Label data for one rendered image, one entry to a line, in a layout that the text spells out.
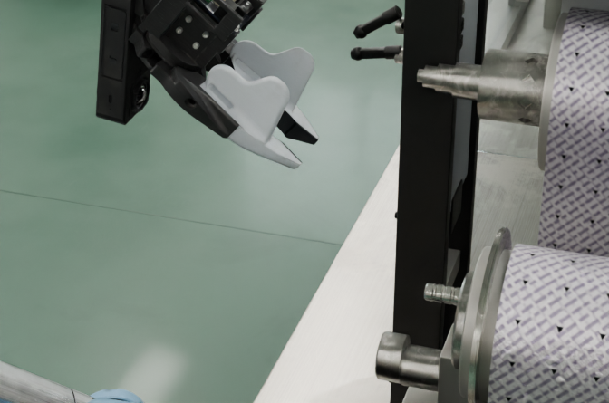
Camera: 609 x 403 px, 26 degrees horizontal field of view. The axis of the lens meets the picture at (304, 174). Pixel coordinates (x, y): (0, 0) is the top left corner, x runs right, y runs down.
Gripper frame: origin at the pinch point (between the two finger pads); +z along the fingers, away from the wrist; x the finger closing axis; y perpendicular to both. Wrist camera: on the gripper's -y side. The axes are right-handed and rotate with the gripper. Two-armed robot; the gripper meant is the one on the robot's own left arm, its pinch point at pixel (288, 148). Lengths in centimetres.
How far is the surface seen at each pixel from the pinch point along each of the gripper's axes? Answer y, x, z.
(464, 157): -10.1, 38.8, 16.6
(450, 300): 0.1, -0.5, 16.6
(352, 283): -43, 56, 22
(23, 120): -215, 255, -48
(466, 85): 2.8, 23.7, 9.1
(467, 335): 1.6, -5.0, 18.2
